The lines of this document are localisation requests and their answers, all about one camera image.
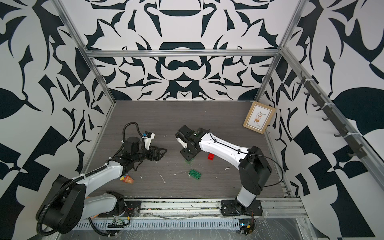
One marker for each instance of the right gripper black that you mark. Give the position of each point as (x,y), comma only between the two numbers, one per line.
(185,155)

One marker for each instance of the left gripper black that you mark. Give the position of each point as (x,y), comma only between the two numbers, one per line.
(160,155)

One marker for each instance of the small circuit board right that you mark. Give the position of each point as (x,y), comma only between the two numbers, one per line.
(247,226)

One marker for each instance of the small circuit board left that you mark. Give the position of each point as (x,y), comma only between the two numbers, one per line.
(116,223)

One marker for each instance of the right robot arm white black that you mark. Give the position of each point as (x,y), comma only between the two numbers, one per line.
(252,164)

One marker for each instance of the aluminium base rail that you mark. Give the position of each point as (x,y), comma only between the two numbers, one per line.
(211,208)

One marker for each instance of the dark green wide lego brick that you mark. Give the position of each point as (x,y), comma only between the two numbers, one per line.
(195,174)

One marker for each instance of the small colourful toy figure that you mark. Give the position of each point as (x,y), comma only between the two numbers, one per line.
(127,179)

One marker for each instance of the wall hook rail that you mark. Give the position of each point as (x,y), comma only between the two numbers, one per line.
(334,115)

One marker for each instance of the white slotted cable duct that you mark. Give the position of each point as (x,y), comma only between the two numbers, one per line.
(175,224)

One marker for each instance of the red square lego brick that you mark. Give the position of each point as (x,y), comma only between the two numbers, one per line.
(211,156)

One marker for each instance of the small circuit board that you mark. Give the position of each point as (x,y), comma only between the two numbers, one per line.
(247,226)
(116,223)

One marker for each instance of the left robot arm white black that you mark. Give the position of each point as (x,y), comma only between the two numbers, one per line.
(68,201)

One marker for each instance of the wooden framed picture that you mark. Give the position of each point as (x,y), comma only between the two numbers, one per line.
(259,117)

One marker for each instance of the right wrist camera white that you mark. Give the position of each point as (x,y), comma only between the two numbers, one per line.
(181,141)

